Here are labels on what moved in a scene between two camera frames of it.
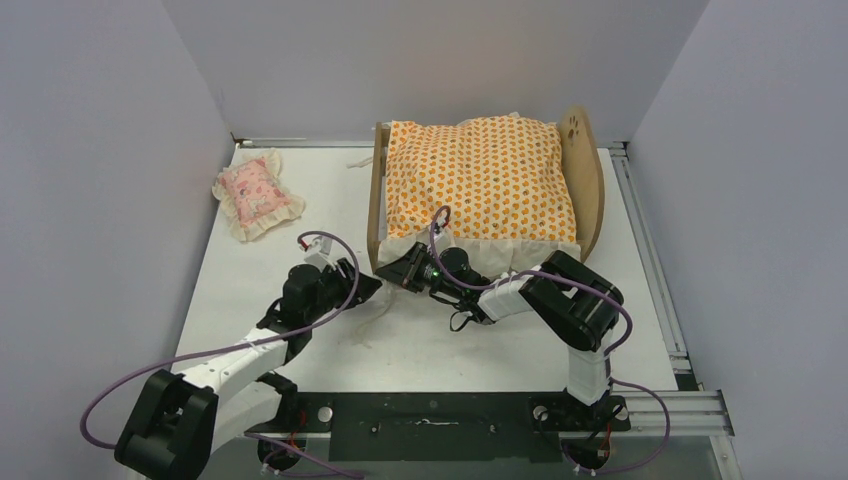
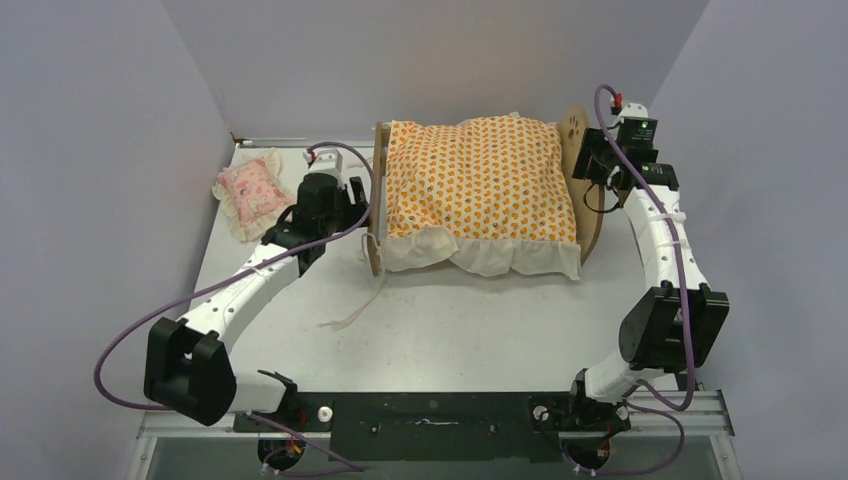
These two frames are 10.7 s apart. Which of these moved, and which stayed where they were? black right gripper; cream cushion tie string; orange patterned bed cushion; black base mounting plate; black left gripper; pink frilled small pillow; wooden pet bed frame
Moved: black left gripper; cream cushion tie string; black right gripper
Stayed: black base mounting plate; wooden pet bed frame; orange patterned bed cushion; pink frilled small pillow
